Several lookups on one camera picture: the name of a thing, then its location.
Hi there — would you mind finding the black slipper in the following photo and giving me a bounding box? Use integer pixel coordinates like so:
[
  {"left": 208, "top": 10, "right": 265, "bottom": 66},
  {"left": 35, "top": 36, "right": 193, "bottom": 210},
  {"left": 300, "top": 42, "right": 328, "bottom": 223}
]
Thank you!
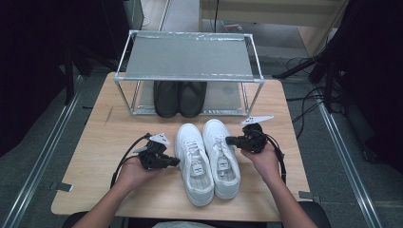
[
  {"left": 179, "top": 81, "right": 208, "bottom": 119},
  {"left": 153, "top": 81, "right": 182, "bottom": 119}
]

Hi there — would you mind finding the metal floor rail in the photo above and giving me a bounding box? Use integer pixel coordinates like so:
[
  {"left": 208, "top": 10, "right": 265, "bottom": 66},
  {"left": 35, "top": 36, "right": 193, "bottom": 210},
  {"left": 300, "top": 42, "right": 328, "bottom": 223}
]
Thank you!
[
  {"left": 317, "top": 101, "right": 384, "bottom": 228},
  {"left": 158, "top": 0, "right": 172, "bottom": 32},
  {"left": 0, "top": 75, "right": 84, "bottom": 228}
]

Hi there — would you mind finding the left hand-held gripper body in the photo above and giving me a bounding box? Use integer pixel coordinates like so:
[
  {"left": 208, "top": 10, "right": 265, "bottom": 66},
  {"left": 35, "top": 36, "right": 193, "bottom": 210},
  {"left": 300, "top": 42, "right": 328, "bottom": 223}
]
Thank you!
[{"left": 138, "top": 132, "right": 171, "bottom": 170}]

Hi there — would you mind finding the person's right hand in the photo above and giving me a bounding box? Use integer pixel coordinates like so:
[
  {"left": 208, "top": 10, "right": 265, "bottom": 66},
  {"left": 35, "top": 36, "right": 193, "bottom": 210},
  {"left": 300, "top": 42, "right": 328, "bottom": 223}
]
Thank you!
[{"left": 240, "top": 143, "right": 283, "bottom": 187}]

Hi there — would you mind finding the person's left hand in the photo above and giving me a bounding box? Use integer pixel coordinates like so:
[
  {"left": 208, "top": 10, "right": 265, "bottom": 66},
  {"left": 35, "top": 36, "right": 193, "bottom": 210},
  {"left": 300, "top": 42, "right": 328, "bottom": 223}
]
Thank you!
[{"left": 117, "top": 156, "right": 163, "bottom": 191}]

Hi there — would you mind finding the black metal stand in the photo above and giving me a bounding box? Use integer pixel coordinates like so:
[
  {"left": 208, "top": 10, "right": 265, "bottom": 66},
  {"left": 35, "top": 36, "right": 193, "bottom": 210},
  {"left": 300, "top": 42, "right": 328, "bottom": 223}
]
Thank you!
[{"left": 64, "top": 47, "right": 76, "bottom": 106}]

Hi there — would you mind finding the black tripod leg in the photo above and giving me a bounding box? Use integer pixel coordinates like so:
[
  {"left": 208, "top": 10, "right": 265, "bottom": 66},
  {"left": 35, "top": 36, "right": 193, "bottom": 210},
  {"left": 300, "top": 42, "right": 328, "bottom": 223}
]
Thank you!
[{"left": 271, "top": 55, "right": 321, "bottom": 80}]

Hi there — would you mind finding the red and black object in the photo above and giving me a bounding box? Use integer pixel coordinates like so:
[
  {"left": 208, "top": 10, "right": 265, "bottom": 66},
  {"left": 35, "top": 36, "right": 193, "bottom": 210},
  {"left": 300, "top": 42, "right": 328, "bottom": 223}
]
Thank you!
[{"left": 222, "top": 21, "right": 244, "bottom": 32}]

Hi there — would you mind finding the gray cabinet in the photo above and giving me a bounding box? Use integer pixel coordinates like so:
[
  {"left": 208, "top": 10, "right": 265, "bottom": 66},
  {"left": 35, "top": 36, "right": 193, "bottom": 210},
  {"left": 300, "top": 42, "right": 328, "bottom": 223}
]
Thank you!
[{"left": 123, "top": 0, "right": 145, "bottom": 31}]

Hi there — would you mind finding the gray tape piece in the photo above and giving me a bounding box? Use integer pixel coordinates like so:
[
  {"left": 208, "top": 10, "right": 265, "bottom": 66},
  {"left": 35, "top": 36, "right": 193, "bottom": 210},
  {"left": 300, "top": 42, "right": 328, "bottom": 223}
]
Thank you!
[
  {"left": 49, "top": 180, "right": 74, "bottom": 193},
  {"left": 297, "top": 190, "right": 321, "bottom": 204}
]

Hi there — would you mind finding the right hand-held gripper cable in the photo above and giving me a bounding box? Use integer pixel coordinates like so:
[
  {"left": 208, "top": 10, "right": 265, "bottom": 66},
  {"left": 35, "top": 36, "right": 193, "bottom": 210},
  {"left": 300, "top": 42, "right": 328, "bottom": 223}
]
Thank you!
[{"left": 253, "top": 128, "right": 288, "bottom": 185}]

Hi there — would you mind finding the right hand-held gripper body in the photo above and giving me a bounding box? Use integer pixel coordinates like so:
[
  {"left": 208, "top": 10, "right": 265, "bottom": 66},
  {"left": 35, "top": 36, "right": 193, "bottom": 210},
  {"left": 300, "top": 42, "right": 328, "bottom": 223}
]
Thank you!
[{"left": 240, "top": 114, "right": 275, "bottom": 155}]

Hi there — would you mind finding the metal shoe rack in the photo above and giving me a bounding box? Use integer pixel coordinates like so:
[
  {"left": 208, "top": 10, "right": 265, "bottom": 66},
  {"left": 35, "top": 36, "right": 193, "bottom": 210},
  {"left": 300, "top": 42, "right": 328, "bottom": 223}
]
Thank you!
[{"left": 113, "top": 28, "right": 265, "bottom": 116}]

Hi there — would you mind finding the black chair armrest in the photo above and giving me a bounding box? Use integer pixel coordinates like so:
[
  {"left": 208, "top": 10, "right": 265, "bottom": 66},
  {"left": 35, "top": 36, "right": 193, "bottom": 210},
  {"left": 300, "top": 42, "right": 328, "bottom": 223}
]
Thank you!
[
  {"left": 297, "top": 201, "right": 333, "bottom": 228},
  {"left": 61, "top": 211, "right": 93, "bottom": 228}
]

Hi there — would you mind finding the person's gray clothing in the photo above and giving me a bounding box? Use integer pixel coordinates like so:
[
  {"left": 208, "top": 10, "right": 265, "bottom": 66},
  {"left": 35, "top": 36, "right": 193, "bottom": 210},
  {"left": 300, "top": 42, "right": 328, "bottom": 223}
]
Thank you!
[{"left": 150, "top": 220, "right": 218, "bottom": 228}]

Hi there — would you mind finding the black floor cable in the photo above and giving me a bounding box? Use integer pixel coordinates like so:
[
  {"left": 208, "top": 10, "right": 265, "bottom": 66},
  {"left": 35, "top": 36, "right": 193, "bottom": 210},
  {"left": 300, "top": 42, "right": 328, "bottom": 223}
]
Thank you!
[{"left": 285, "top": 86, "right": 329, "bottom": 141}]

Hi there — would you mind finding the white sneaker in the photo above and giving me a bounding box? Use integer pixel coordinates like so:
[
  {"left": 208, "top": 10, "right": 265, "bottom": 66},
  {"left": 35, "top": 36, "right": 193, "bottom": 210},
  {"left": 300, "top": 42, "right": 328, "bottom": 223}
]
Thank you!
[
  {"left": 201, "top": 118, "right": 241, "bottom": 200},
  {"left": 175, "top": 123, "right": 216, "bottom": 207}
]

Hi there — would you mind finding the black curtain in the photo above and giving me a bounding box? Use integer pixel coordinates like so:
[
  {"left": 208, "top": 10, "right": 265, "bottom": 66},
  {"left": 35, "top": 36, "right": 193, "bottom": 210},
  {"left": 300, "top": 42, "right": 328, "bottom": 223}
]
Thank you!
[
  {"left": 0, "top": 0, "right": 131, "bottom": 158},
  {"left": 312, "top": 0, "right": 403, "bottom": 174}
]

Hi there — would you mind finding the wooden cabinet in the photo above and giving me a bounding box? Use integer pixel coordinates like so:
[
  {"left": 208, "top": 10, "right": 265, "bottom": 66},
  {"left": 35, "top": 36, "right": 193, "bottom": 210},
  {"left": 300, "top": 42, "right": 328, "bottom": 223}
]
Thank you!
[{"left": 199, "top": 0, "right": 350, "bottom": 58}]

